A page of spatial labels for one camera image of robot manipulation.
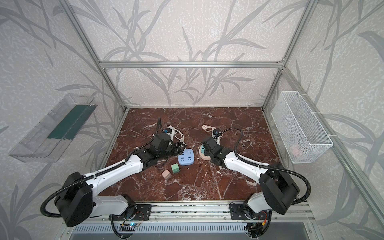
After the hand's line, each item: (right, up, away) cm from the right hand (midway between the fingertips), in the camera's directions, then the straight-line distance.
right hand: (210, 142), depth 89 cm
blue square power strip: (-14, -10, +1) cm, 17 cm away
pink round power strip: (-5, -9, +2) cm, 10 cm away
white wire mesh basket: (+37, +7, -27) cm, 47 cm away
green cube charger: (-21, -15, -2) cm, 26 cm away
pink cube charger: (-25, -18, -5) cm, 31 cm away
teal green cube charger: (-5, -5, 0) cm, 7 cm away
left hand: (-15, +1, -7) cm, 16 cm away
